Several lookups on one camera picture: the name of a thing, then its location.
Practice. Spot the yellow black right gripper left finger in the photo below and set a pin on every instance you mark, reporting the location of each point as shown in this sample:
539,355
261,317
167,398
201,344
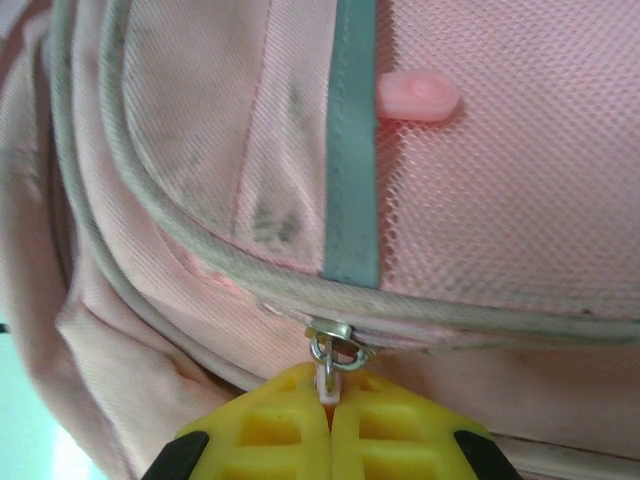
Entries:
260,430

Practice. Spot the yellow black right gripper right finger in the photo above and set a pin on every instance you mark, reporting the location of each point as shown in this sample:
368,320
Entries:
400,435

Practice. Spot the pink backpack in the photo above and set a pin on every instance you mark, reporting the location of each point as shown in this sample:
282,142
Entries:
200,150

